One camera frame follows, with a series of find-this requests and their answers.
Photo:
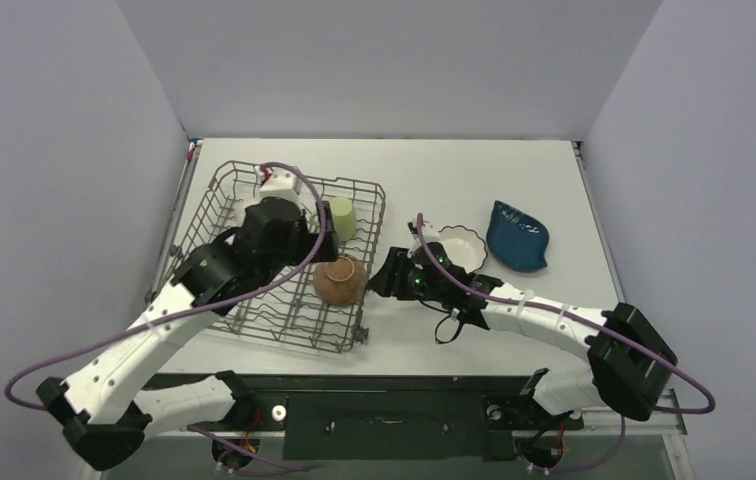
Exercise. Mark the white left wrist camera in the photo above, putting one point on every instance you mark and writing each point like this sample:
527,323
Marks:
278,183

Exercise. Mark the tan brown bowl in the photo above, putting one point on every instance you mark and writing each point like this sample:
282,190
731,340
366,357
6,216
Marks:
340,283

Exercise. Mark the blue leaf-shaped dish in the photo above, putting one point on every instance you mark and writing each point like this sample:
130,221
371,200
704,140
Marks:
516,239

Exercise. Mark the white scalloped bowl black rim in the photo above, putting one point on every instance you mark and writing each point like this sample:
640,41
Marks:
464,247

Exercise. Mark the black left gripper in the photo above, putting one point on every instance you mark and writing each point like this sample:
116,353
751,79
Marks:
327,248

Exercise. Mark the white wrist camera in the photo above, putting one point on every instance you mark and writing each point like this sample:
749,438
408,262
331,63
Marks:
421,232
278,183

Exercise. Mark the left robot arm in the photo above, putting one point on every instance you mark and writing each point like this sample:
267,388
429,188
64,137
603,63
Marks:
107,408

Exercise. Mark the green mug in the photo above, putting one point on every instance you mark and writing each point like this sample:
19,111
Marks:
342,217

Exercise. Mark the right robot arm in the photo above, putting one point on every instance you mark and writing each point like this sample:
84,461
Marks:
623,352

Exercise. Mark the grey wire dish rack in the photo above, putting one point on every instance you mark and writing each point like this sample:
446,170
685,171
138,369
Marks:
292,314

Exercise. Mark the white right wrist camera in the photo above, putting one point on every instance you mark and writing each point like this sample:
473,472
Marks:
421,232

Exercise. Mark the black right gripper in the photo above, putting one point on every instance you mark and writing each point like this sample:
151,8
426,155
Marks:
391,276

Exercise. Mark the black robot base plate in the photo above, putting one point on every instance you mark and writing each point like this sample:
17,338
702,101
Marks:
315,418

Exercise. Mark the aluminium table edge rail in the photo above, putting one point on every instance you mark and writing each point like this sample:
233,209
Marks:
576,145

